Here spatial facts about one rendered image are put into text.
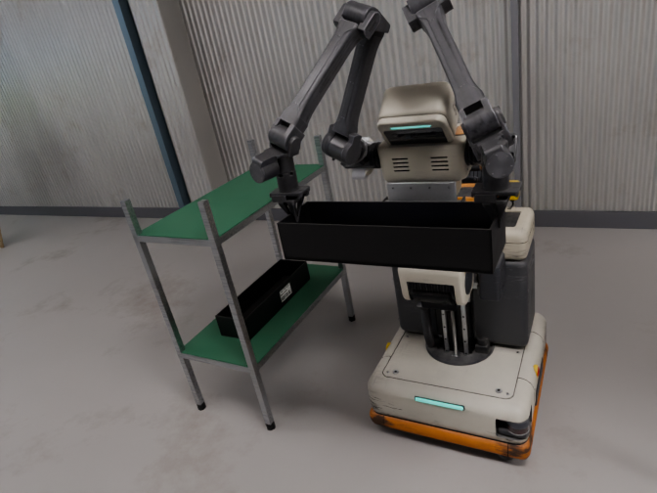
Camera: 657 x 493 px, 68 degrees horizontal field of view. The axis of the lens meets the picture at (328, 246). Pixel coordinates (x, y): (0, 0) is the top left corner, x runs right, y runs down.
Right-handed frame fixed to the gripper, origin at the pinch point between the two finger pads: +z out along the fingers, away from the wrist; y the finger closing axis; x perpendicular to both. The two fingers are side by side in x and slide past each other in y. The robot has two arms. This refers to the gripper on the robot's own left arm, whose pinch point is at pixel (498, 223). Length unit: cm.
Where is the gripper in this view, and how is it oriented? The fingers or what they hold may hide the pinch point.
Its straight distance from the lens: 122.4
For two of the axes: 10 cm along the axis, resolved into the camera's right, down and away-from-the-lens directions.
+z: 1.8, 9.0, 4.0
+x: 4.5, -4.4, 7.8
